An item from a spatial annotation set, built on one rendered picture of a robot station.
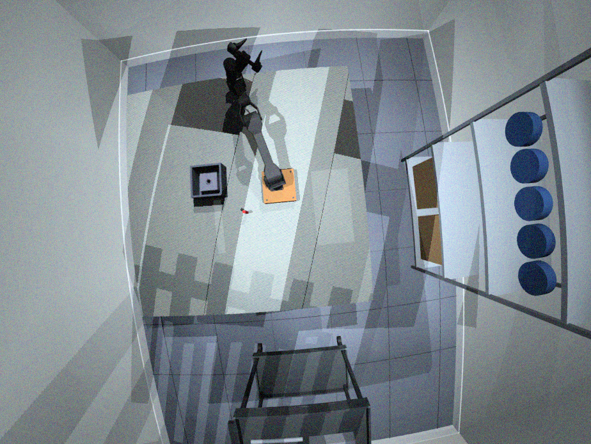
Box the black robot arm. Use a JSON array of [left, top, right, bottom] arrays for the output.
[[223, 50, 286, 191]]

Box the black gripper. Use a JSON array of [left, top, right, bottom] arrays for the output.
[[227, 38, 262, 73]]

